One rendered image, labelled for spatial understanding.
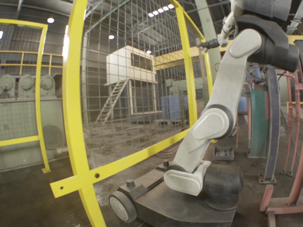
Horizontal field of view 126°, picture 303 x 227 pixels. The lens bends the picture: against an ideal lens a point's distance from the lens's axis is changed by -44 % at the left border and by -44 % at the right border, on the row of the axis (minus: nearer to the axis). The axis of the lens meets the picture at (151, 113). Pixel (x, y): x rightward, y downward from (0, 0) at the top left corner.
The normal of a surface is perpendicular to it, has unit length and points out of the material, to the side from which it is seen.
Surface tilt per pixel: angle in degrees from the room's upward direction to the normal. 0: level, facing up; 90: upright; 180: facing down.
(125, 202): 37
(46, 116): 90
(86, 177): 90
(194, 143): 104
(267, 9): 125
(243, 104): 90
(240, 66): 114
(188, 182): 90
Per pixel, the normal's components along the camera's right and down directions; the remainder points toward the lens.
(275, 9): -0.49, 0.54
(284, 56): -0.67, 0.44
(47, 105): 0.80, -0.04
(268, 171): -0.59, 0.07
